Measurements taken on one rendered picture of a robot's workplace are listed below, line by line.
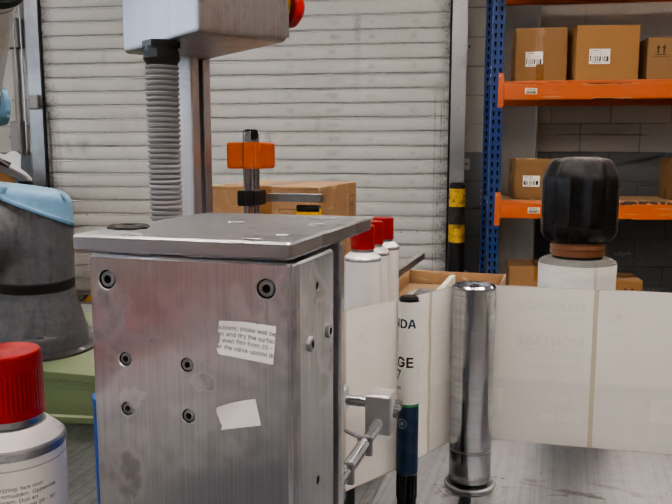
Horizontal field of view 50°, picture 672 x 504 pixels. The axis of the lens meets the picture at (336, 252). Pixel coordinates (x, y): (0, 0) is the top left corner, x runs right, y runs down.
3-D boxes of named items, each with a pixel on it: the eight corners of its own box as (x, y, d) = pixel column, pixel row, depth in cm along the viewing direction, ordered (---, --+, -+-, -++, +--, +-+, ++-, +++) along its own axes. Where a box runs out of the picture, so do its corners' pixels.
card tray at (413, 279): (495, 312, 162) (496, 295, 161) (382, 305, 169) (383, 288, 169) (505, 289, 190) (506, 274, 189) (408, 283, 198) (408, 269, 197)
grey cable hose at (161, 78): (174, 268, 67) (167, 37, 65) (142, 266, 68) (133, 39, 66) (193, 263, 71) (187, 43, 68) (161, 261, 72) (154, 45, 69)
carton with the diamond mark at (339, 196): (318, 324, 142) (317, 186, 138) (207, 316, 149) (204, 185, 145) (356, 295, 171) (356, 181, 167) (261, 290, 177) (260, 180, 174)
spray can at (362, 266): (375, 375, 99) (376, 227, 96) (339, 372, 100) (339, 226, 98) (384, 365, 104) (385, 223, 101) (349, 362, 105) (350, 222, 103)
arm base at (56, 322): (43, 364, 96) (41, 293, 94) (-48, 350, 100) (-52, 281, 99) (109, 333, 111) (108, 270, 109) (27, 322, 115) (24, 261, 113)
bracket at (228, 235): (291, 261, 30) (291, 238, 30) (69, 250, 33) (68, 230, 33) (372, 229, 43) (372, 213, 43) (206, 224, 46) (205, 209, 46)
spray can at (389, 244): (394, 351, 111) (395, 219, 108) (361, 348, 113) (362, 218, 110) (401, 343, 116) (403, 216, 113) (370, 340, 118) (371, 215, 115)
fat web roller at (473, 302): (492, 500, 63) (498, 290, 61) (440, 493, 64) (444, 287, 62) (496, 478, 67) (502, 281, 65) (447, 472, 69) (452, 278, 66)
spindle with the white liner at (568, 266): (613, 434, 78) (628, 156, 74) (528, 425, 81) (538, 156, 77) (608, 407, 86) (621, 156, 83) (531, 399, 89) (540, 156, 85)
